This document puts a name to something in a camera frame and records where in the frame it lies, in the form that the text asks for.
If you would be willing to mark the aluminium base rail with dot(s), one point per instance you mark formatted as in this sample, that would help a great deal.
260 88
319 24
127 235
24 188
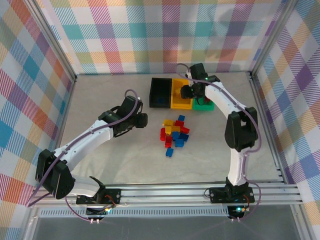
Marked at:
162 195

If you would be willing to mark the yellow lego brick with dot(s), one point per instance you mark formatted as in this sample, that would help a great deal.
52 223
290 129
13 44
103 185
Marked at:
176 93
173 129
168 122

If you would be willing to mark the aluminium frame post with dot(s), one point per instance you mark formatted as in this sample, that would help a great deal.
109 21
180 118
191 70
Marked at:
272 40
55 45

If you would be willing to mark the aluminium table edge rail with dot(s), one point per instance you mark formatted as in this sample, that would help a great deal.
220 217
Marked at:
269 130
62 130

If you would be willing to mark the yellow plastic bin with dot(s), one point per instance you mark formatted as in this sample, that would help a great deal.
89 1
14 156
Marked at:
180 105

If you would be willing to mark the black controller board with LED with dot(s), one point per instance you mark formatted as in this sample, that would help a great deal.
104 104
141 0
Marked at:
96 212
237 211

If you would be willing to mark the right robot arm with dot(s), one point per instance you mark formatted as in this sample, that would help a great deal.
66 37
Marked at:
240 132

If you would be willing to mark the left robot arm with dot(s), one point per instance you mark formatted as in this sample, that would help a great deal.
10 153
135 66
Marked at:
82 142

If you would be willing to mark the black plastic bin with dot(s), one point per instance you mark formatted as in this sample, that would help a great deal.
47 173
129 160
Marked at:
161 87

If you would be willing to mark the green plastic bin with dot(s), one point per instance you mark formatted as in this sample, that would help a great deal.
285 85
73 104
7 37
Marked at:
200 107

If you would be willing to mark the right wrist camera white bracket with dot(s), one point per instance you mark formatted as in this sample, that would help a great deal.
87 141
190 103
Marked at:
188 74

